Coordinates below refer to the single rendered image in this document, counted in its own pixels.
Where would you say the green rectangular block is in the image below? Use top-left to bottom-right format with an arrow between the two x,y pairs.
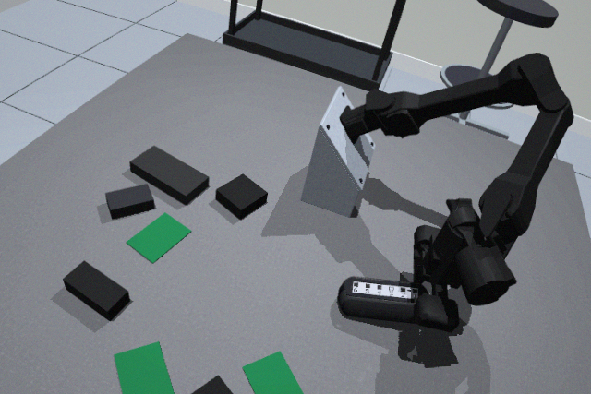
114,341 -> 174,394

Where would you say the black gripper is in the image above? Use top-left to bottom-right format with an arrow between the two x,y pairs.
413,225 -> 460,333

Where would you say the dark grey switch controller unit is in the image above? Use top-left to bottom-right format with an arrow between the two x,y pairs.
337,277 -> 429,324

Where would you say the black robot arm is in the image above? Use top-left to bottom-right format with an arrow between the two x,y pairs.
340,53 -> 574,306

